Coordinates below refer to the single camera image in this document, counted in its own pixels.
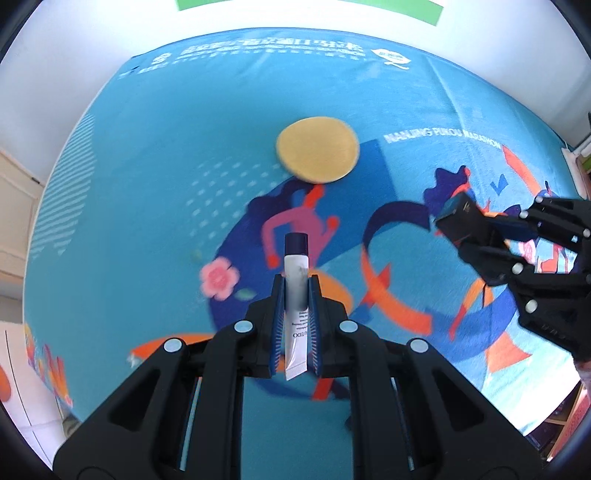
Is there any black Tom Ford box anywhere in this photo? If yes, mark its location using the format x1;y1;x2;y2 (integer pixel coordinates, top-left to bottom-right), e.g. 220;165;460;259
435;192;486;245

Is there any white cosmetic tube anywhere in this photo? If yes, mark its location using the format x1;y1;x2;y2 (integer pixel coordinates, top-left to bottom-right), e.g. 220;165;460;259
283;232;310;381

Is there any round yellow sponge pad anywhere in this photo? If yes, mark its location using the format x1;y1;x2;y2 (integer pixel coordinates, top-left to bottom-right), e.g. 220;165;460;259
276;116;361;184

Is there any blue marathon printed blanket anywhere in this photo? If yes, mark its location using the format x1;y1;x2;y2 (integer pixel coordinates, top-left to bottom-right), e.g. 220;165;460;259
24;28;578;479

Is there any white wardrobe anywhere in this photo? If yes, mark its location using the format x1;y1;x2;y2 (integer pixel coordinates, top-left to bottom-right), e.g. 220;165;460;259
0;147;70;467

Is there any orange guitar wall sticker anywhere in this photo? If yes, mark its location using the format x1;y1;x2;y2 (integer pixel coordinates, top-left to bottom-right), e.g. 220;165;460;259
0;367;12;403

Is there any green white wall poster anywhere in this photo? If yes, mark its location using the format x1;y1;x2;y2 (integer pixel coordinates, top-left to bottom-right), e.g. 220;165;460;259
176;0;445;27

